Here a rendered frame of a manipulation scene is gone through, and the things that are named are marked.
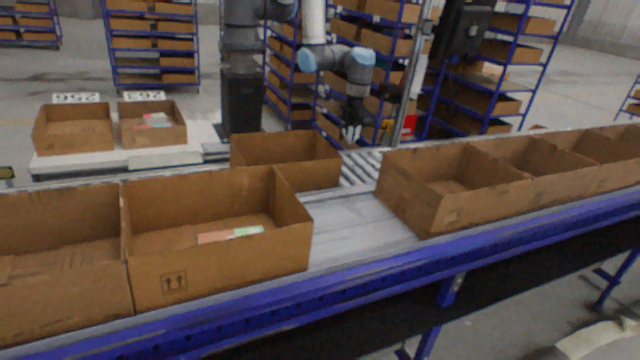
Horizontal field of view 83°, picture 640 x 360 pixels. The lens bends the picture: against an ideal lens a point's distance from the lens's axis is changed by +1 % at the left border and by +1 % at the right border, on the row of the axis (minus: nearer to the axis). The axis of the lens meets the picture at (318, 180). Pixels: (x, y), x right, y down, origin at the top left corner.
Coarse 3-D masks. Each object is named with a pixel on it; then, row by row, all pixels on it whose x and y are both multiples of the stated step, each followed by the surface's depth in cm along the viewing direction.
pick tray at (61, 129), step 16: (48, 112) 176; (64, 112) 179; (80, 112) 182; (96, 112) 186; (48, 128) 172; (64, 128) 174; (80, 128) 175; (96, 128) 178; (112, 128) 178; (48, 144) 150; (64, 144) 152; (80, 144) 155; (96, 144) 158; (112, 144) 161
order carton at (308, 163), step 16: (240, 144) 155; (256, 144) 158; (272, 144) 162; (288, 144) 165; (304, 144) 168; (320, 144) 163; (240, 160) 137; (256, 160) 162; (272, 160) 166; (288, 160) 169; (304, 160) 173; (320, 160) 141; (336, 160) 144; (288, 176) 138; (304, 176) 141; (320, 176) 144; (336, 176) 148; (304, 192) 145
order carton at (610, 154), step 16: (560, 144) 170; (576, 144) 176; (592, 144) 171; (608, 144) 165; (624, 144) 160; (592, 160) 137; (608, 160) 166; (624, 160) 141; (608, 176) 142; (624, 176) 148; (592, 192) 143; (608, 192) 149
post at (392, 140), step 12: (432, 0) 167; (420, 12) 170; (420, 24) 171; (420, 36) 174; (420, 48) 177; (408, 60) 182; (408, 72) 183; (408, 84) 185; (408, 96) 189; (396, 108) 194; (396, 120) 196; (396, 132) 198; (384, 144) 204; (396, 144) 203
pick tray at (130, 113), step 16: (128, 112) 192; (144, 112) 196; (160, 112) 200; (176, 112) 196; (128, 128) 182; (144, 128) 163; (160, 128) 167; (176, 128) 170; (128, 144) 164; (144, 144) 167; (160, 144) 170; (176, 144) 174
